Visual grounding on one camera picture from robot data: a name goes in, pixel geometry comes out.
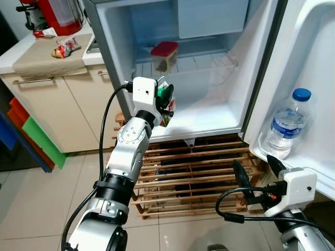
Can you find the beige cabinet with white worktop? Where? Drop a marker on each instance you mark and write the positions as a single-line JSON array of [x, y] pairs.
[[68, 115]]

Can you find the green red white carton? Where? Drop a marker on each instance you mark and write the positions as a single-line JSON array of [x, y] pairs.
[[167, 121]]

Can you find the red plastic board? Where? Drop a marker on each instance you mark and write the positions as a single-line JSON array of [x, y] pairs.
[[18, 117]]

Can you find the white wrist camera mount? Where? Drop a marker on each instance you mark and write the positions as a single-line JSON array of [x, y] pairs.
[[296, 191], [144, 97]]

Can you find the clear container with red lid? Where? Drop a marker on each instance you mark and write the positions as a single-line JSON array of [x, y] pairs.
[[165, 55]]

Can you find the red and white snack packet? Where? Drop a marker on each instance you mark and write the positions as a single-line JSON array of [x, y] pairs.
[[65, 48]]

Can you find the green plastic board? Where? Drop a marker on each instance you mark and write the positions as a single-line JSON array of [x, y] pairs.
[[44, 144]]

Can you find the grey robot foot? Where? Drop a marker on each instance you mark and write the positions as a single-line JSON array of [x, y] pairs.
[[217, 247]]

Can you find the blue plastic board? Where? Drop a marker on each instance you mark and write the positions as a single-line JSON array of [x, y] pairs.
[[6, 133]]

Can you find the small beige cloth mat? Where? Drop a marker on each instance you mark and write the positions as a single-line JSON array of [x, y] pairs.
[[42, 65]]

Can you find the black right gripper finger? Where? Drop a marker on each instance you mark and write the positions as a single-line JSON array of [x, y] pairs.
[[276, 166], [243, 180]]

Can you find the grey fridge with white interior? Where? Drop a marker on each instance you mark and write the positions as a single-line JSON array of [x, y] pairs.
[[209, 104]]

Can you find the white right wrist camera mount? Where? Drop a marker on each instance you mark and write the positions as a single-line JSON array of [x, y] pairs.
[[296, 191]]

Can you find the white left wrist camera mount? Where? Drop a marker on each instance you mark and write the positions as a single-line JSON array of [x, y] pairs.
[[144, 97]]

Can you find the clear water bottle blue cap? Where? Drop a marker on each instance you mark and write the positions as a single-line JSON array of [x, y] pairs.
[[285, 125]]

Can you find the pale blue freezer flap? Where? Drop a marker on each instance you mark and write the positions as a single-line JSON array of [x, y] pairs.
[[212, 18]]

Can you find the wooden slatted rack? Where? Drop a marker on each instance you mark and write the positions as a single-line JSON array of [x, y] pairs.
[[183, 178]]

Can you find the red kitchen appliance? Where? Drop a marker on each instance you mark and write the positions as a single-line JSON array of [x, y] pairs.
[[60, 15]]

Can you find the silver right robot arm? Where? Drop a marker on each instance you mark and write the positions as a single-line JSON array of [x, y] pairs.
[[301, 235]]

